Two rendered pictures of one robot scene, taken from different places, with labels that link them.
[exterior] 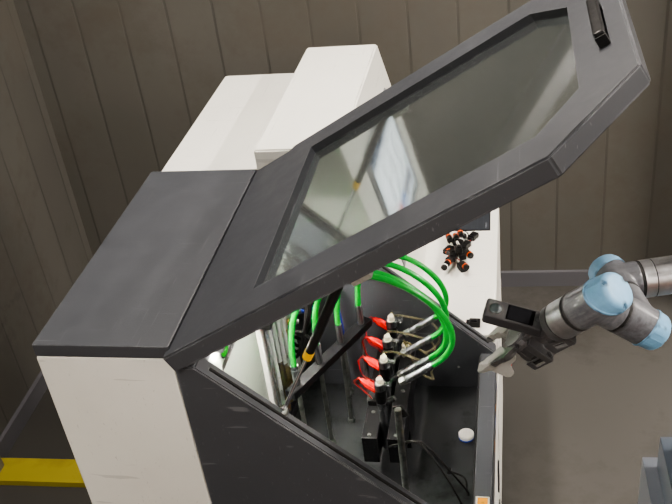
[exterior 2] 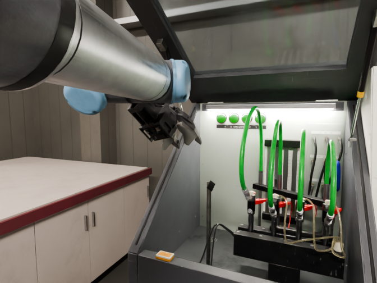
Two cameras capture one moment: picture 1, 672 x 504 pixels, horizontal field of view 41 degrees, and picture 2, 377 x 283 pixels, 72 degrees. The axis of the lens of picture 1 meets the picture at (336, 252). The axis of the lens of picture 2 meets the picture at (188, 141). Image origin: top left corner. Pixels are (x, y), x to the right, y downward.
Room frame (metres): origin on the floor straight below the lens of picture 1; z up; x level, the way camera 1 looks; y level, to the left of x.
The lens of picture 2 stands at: (1.54, -0.99, 1.40)
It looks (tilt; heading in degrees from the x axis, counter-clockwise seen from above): 6 degrees down; 101
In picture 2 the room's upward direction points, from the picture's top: straight up
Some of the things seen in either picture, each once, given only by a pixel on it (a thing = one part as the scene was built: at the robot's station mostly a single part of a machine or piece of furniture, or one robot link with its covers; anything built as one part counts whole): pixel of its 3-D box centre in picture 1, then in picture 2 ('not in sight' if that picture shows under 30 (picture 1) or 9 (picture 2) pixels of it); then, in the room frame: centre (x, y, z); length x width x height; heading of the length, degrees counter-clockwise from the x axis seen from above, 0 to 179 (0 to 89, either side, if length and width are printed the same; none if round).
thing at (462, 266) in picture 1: (459, 247); not in sight; (2.28, -0.38, 1.01); 0.23 x 0.11 x 0.06; 166
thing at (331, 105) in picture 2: not in sight; (265, 106); (1.66, 0.20, 1.43); 0.54 x 0.03 x 0.02; 166
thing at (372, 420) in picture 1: (392, 412); (285, 257); (1.72, -0.09, 0.91); 0.34 x 0.10 x 0.15; 166
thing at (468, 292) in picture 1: (460, 266); not in sight; (2.24, -0.37, 0.96); 0.70 x 0.22 x 0.03; 166
